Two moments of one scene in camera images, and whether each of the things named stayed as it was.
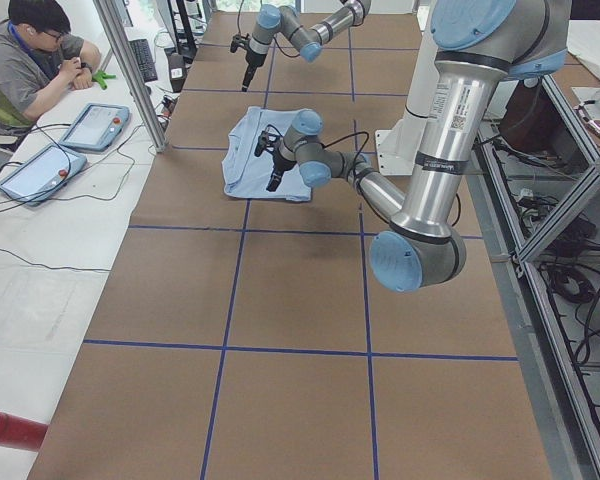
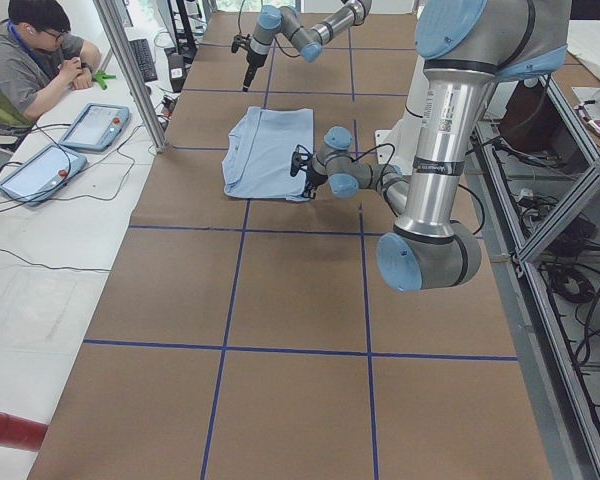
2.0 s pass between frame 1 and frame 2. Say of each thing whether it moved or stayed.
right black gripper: stayed
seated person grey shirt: stayed
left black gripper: moved
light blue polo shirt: stayed
